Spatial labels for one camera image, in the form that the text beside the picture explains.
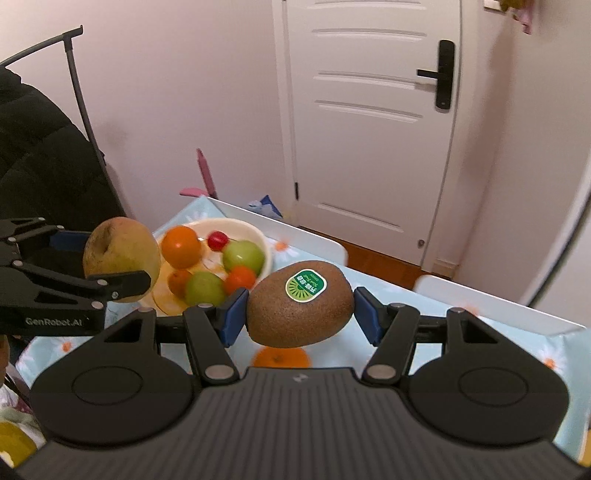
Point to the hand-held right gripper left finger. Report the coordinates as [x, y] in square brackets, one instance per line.
[235, 316]

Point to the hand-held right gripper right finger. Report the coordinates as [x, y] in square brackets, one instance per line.
[367, 316]

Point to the blue printed bag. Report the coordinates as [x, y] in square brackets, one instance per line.
[268, 207]

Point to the cream bowl with duck print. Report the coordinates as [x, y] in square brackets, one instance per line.
[249, 235]

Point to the brown kiwi with green sticker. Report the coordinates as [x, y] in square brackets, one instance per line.
[300, 309]

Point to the large yellow-red apple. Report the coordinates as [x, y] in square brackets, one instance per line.
[122, 251]

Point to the yellow round object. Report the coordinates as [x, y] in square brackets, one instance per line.
[14, 445]

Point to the black curved rack pole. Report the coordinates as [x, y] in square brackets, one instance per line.
[76, 83]

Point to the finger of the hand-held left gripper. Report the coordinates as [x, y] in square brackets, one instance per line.
[69, 241]
[120, 284]

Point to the black coat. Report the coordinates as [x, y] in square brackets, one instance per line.
[41, 157]

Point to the small tangerine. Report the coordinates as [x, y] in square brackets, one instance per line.
[240, 278]
[178, 282]

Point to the large orange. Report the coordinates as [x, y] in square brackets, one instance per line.
[281, 357]

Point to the green apple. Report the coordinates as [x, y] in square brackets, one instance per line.
[205, 288]
[244, 255]

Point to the red cherry tomato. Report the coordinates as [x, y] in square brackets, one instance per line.
[217, 240]

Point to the white panel door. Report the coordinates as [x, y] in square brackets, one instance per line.
[369, 129]

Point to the blue daisy-print tablecloth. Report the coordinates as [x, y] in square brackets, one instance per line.
[508, 341]

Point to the medium orange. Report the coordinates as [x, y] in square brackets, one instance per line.
[181, 247]

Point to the pink plastic object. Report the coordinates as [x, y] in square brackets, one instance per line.
[205, 177]

